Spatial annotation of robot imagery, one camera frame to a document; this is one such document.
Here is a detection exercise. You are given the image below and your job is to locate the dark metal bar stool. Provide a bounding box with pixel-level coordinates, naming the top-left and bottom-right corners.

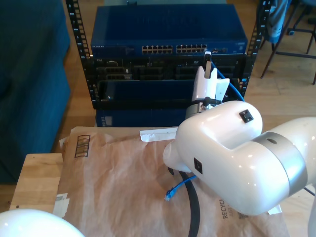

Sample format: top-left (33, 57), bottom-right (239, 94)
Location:
top-left (256, 0), bottom-right (316, 86)

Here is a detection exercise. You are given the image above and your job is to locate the black rack drawer unit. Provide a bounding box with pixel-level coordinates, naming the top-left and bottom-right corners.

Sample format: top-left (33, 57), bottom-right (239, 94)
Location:
top-left (93, 78), bottom-right (244, 110)

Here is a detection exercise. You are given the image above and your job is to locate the black rack frame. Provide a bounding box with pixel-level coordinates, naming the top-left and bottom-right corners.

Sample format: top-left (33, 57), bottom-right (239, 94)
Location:
top-left (65, 0), bottom-right (272, 111)

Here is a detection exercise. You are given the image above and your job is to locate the blue grey jacket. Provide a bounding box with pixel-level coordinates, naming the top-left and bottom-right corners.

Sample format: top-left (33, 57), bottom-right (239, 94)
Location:
top-left (268, 0), bottom-right (293, 44)

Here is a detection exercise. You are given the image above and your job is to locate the blue network switch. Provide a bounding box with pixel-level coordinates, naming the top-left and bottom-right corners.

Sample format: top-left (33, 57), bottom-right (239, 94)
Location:
top-left (90, 3), bottom-right (248, 59)

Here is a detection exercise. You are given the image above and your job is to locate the blue sofa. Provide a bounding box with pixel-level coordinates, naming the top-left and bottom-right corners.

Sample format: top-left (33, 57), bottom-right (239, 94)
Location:
top-left (0, 0), bottom-right (72, 185)

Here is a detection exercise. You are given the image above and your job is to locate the dark blue base box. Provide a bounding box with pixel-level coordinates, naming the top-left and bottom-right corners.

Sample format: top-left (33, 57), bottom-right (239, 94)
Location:
top-left (95, 108), bottom-right (188, 128)

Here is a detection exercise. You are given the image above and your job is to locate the blue network cable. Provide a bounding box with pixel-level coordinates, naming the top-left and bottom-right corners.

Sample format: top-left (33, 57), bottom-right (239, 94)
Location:
top-left (164, 60), bottom-right (245, 202)

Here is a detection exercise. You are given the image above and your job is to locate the brown paper mailer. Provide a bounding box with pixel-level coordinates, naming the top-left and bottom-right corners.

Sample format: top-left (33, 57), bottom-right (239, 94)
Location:
top-left (49, 126), bottom-right (291, 237)

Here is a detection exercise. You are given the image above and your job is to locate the black rack server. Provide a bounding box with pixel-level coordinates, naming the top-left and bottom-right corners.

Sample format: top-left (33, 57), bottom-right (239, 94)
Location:
top-left (95, 56), bottom-right (247, 81)

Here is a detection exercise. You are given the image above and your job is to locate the office chair base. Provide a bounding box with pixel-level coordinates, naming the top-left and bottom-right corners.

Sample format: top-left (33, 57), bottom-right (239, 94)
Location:
top-left (286, 0), bottom-right (316, 37)

